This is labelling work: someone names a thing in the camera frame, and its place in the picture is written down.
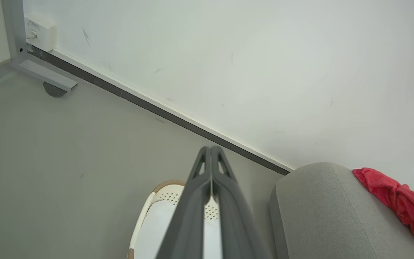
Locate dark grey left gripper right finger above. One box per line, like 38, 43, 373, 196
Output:
211, 145, 270, 259

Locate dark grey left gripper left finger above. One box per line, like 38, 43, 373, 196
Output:
156, 146, 212, 259

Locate red garment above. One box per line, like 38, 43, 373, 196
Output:
353, 167, 414, 258

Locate cream perforated laundry basket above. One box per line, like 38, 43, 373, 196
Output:
127, 179, 222, 259

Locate grey fabric sofa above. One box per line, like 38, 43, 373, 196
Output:
269, 162, 414, 259

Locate black baseboard strip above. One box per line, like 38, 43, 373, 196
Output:
27, 44, 291, 176

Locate grey metal foot bar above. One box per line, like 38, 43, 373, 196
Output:
13, 59, 78, 92

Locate black round frame foot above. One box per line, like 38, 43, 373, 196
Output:
43, 82, 68, 98

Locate white wall socket box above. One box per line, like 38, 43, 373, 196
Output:
24, 16, 57, 52

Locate grey metal frame post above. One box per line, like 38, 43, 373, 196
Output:
1, 0, 28, 67

